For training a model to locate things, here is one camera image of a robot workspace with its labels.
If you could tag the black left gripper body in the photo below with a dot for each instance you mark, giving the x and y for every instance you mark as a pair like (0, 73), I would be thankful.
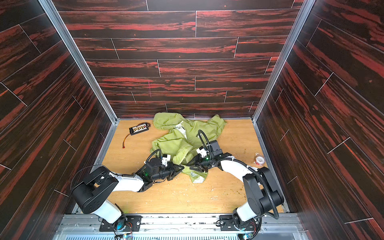
(169, 172)

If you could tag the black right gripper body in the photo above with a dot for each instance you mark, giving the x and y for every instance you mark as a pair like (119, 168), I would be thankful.
(199, 160)

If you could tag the green jacket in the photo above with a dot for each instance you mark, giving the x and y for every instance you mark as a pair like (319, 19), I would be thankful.
(182, 142)

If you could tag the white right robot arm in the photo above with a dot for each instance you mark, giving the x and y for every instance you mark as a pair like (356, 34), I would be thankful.
(262, 191)

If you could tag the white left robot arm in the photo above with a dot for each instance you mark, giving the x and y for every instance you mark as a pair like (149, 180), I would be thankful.
(92, 193)

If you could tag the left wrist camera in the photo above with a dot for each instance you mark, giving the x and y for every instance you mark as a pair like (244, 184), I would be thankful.
(161, 161)

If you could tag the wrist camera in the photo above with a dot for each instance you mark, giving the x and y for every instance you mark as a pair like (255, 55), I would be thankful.
(213, 150)
(161, 161)

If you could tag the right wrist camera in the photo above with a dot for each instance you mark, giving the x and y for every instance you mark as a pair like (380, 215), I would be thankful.
(213, 150)

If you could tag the black battery pack with wires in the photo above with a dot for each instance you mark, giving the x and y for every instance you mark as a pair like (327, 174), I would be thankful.
(142, 127)

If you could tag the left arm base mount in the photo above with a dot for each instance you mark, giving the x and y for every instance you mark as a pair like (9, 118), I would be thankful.
(126, 223)

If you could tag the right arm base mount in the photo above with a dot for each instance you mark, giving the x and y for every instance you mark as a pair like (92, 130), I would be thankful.
(234, 223)

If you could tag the aluminium front rail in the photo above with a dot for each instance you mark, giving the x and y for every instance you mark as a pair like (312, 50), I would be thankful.
(179, 227)

